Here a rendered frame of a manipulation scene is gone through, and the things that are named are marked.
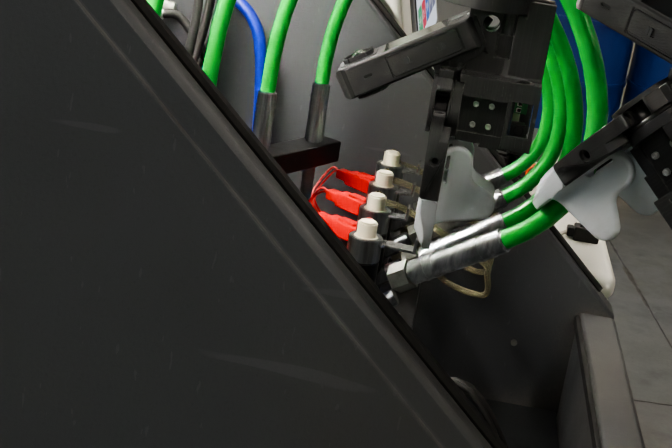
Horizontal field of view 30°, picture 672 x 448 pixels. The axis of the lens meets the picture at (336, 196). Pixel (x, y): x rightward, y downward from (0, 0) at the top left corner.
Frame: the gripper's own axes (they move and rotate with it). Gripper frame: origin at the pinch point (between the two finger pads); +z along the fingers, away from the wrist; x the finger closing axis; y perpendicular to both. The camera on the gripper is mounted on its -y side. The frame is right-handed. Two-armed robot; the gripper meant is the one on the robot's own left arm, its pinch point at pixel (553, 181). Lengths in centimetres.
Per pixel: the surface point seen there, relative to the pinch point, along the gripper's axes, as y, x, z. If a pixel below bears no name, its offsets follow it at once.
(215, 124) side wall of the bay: -10.2, -27.1, -6.5
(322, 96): -21.4, 15.7, 32.3
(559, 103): -7.4, 23.2, 14.5
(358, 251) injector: -4.6, -0.9, 20.4
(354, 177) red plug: -13.8, 18.2, 37.5
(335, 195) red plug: -12.3, 12.1, 34.4
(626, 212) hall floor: -3, 363, 289
